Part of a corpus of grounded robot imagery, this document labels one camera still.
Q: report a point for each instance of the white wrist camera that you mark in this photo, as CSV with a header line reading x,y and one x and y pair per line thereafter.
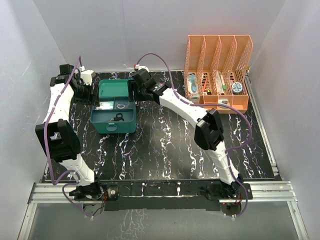
x,y
87,75
138,67

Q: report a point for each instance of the black handled scissors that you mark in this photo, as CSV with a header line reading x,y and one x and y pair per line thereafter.
x,y
118,117

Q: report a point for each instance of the round blue white tin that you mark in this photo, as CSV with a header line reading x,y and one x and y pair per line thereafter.
x,y
237,88

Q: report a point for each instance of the orange file organizer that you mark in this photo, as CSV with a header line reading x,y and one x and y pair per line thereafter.
x,y
214,71

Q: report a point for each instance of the white blue bandage box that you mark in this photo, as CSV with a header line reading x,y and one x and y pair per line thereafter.
x,y
106,105

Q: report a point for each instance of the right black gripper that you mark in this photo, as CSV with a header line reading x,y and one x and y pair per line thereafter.
x,y
133,86

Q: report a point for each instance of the blue divided tray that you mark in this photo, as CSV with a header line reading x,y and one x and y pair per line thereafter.
x,y
102,116

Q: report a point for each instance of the clear bag with rubber bands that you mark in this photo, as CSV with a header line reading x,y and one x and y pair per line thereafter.
x,y
121,105

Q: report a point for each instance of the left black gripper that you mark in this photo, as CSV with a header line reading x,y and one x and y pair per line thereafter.
x,y
95,102

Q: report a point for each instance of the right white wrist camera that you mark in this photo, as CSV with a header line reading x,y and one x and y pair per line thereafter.
x,y
138,67

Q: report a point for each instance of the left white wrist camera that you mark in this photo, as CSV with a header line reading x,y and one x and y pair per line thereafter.
x,y
87,75

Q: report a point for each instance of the white tube in organizer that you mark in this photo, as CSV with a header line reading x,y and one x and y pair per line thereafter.
x,y
220,84

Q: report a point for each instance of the green medicine kit box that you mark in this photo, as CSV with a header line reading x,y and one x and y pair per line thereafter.
x,y
114,88

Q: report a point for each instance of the small white red box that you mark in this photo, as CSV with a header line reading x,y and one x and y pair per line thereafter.
x,y
194,97

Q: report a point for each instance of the teal white small box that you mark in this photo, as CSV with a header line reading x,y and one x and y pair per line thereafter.
x,y
223,101

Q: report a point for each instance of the red pencil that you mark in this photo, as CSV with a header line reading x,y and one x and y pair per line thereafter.
x,y
205,81

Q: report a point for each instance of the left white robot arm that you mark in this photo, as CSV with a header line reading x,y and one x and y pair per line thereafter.
x,y
58,140

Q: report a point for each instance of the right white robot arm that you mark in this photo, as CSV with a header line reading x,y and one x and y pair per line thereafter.
x,y
208,129

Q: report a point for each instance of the blue brush blister pack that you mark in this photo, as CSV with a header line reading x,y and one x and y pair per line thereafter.
x,y
192,83

